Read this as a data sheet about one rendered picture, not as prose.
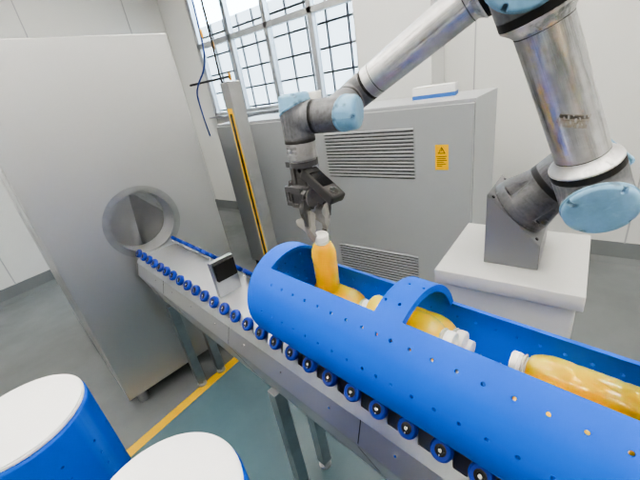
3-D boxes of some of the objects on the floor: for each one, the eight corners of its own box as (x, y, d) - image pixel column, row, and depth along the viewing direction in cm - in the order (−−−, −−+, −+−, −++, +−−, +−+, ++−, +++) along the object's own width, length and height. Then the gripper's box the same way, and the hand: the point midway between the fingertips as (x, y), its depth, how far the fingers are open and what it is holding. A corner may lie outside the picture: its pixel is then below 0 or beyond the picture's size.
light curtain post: (303, 378, 212) (231, 81, 142) (310, 383, 208) (239, 79, 138) (295, 384, 209) (218, 83, 138) (302, 389, 205) (226, 81, 134)
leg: (305, 478, 158) (276, 380, 132) (313, 487, 154) (286, 388, 128) (295, 489, 154) (265, 390, 128) (304, 498, 150) (274, 398, 124)
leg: (325, 455, 166) (303, 358, 140) (333, 463, 162) (312, 365, 136) (316, 464, 163) (292, 368, 137) (326, 472, 159) (302, 374, 133)
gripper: (306, 153, 91) (317, 227, 100) (272, 165, 84) (288, 242, 93) (329, 154, 85) (339, 232, 94) (295, 167, 78) (310, 249, 87)
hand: (320, 234), depth 91 cm, fingers closed on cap, 4 cm apart
